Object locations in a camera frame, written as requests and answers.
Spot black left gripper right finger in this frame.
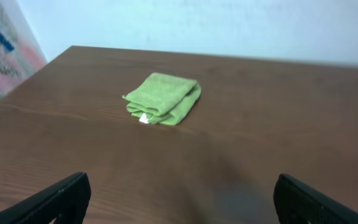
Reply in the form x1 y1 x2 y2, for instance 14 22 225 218
273 174 358 224

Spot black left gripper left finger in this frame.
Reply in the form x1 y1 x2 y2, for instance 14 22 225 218
0 172 91 224

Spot light green microfiber cloth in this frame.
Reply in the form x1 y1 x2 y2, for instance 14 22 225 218
123 73 201 126

